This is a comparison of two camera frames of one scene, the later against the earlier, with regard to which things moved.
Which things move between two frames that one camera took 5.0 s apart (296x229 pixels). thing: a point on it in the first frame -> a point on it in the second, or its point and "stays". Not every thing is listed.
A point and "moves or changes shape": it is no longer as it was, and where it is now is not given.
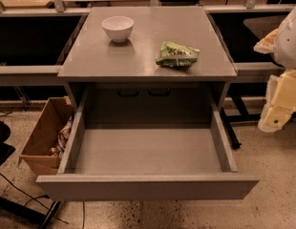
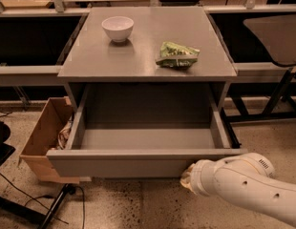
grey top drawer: (146, 142) moves or changes shape
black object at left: (2, 149) stays
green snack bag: (177, 55) stays
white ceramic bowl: (117, 27) stays
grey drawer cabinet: (100, 75) stays
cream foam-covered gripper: (289, 43) -> (198, 177)
